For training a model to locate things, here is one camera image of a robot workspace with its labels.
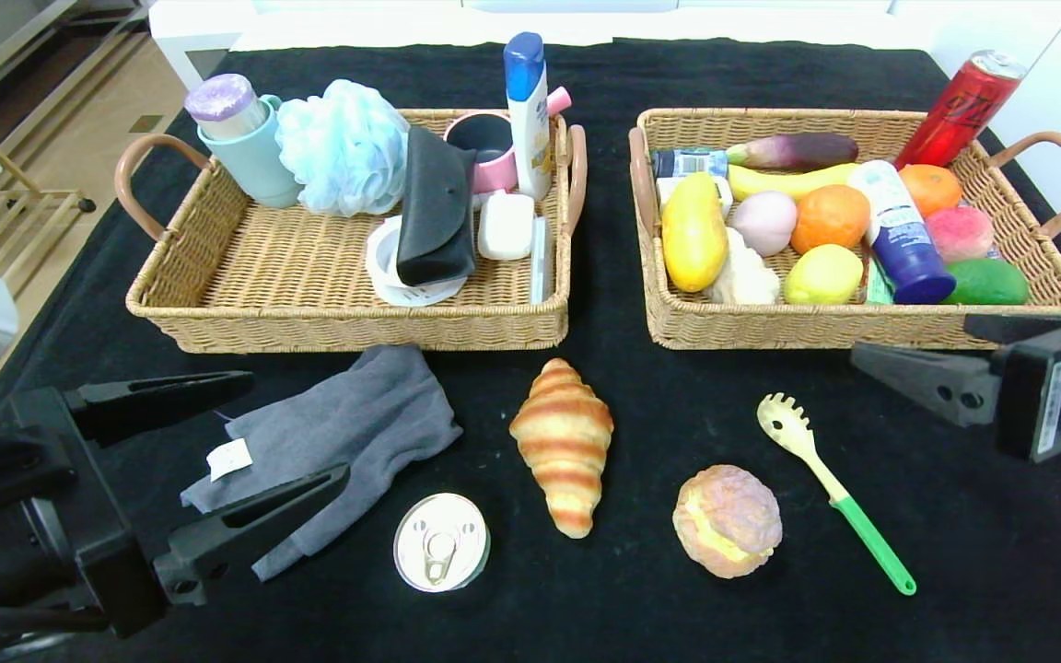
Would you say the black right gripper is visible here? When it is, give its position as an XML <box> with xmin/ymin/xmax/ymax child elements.
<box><xmin>848</xmin><ymin>307</ymin><xmax>1061</xmax><ymax>464</ymax></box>

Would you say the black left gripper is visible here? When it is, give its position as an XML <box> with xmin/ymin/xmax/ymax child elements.
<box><xmin>0</xmin><ymin>370</ymin><xmax>352</xmax><ymax>640</ymax></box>

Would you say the white drink bottle blue cap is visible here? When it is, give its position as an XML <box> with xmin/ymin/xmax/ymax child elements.
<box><xmin>848</xmin><ymin>160</ymin><xmax>957</xmax><ymax>305</ymax></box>

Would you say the green handled pasta spoon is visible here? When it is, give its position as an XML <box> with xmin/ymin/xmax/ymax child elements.
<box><xmin>756</xmin><ymin>393</ymin><xmax>916</xmax><ymax>597</ymax></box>

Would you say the toy cream puff bun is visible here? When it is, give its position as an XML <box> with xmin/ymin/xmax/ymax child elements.
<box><xmin>672</xmin><ymin>464</ymin><xmax>783</xmax><ymax>580</ymax></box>

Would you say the toy croissant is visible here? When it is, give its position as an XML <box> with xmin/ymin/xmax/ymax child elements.
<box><xmin>508</xmin><ymin>358</ymin><xmax>615</xmax><ymax>540</ymax></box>

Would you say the rectangular wicker basket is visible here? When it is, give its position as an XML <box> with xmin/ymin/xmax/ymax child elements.
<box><xmin>114</xmin><ymin>108</ymin><xmax>589</xmax><ymax>354</ymax></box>
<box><xmin>628</xmin><ymin>108</ymin><xmax>1061</xmax><ymax>351</ymax></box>

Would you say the toy green lime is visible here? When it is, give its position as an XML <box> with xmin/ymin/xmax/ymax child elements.
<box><xmin>941</xmin><ymin>258</ymin><xmax>1031</xmax><ymax>306</ymax></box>

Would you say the toy pink peach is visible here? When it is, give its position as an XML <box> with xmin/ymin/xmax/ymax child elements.
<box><xmin>925</xmin><ymin>205</ymin><xmax>995</xmax><ymax>264</ymax></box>

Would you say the green snack packet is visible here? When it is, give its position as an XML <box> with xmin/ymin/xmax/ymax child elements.
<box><xmin>865</xmin><ymin>258</ymin><xmax>895</xmax><ymax>306</ymax></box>

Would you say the small toy orange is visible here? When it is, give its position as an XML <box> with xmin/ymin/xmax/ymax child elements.
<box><xmin>899</xmin><ymin>164</ymin><xmax>963</xmax><ymax>218</ymax></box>

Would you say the gray towel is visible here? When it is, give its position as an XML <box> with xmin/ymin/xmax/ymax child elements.
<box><xmin>181</xmin><ymin>344</ymin><xmax>464</xmax><ymax>582</ymax></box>

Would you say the toy yellow lemon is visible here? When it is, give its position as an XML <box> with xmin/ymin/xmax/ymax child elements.
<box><xmin>783</xmin><ymin>244</ymin><xmax>864</xmax><ymax>306</ymax></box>

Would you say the large toy orange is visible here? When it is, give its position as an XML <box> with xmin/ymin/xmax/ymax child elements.
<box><xmin>789</xmin><ymin>184</ymin><xmax>872</xmax><ymax>256</ymax></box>

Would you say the red soda can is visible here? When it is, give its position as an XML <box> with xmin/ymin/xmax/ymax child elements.
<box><xmin>894</xmin><ymin>50</ymin><xmax>1027</xmax><ymax>169</ymax></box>

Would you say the toy white garlic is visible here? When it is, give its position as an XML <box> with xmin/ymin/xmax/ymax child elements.
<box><xmin>711</xmin><ymin>227</ymin><xmax>782</xmax><ymax>306</ymax></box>

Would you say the pull tab tin can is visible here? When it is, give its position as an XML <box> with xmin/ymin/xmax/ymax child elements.
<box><xmin>393</xmin><ymin>493</ymin><xmax>492</xmax><ymax>593</ymax></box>

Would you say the toy yellow banana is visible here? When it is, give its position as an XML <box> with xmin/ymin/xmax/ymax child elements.
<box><xmin>729</xmin><ymin>163</ymin><xmax>863</xmax><ymax>204</ymax></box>

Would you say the toy purple eggplant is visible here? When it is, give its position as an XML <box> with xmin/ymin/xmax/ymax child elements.
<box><xmin>727</xmin><ymin>132</ymin><xmax>859</xmax><ymax>172</ymax></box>

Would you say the white round container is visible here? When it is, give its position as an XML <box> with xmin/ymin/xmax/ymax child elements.
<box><xmin>366</xmin><ymin>215</ymin><xmax>469</xmax><ymax>308</ymax></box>

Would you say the gold metal rack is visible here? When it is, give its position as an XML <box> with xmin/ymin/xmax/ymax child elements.
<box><xmin>0</xmin><ymin>161</ymin><xmax>99</xmax><ymax>369</ymax></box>

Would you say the toy yellow papaya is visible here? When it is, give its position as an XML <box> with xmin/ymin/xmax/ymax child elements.
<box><xmin>660</xmin><ymin>173</ymin><xmax>729</xmax><ymax>294</ymax></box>

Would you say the teal plastic cup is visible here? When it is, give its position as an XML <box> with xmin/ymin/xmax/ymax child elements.
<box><xmin>197</xmin><ymin>94</ymin><xmax>304</xmax><ymax>209</ymax></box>

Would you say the blue barcode snack packet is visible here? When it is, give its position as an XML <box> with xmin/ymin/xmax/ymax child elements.
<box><xmin>650</xmin><ymin>147</ymin><xmax>734</xmax><ymax>180</ymax></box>

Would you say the light blue bath pouf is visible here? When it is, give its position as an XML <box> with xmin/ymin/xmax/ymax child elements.
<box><xmin>275</xmin><ymin>79</ymin><xmax>410</xmax><ymax>217</ymax></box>

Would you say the black glasses case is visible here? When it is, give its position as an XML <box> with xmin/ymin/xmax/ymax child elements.
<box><xmin>396</xmin><ymin>126</ymin><xmax>479</xmax><ymax>287</ymax></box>

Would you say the purple lidded jar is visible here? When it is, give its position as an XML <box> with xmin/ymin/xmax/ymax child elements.
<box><xmin>184</xmin><ymin>74</ymin><xmax>269</xmax><ymax>142</ymax></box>

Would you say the white soap box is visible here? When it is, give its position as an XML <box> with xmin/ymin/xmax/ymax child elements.
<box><xmin>477</xmin><ymin>191</ymin><xmax>537</xmax><ymax>262</ymax></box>

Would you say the black tablecloth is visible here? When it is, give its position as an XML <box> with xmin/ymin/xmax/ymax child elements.
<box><xmin>0</xmin><ymin>37</ymin><xmax>1061</xmax><ymax>663</ymax></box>

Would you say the white comb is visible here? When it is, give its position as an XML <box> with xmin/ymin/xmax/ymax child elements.
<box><xmin>529</xmin><ymin>216</ymin><xmax>554</xmax><ymax>306</ymax></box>

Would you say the pink mug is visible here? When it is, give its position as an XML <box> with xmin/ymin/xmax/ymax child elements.
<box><xmin>444</xmin><ymin>87</ymin><xmax>574</xmax><ymax>195</ymax></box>

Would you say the white shampoo bottle blue cap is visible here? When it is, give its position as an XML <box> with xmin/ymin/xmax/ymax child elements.
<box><xmin>503</xmin><ymin>33</ymin><xmax>554</xmax><ymax>202</ymax></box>

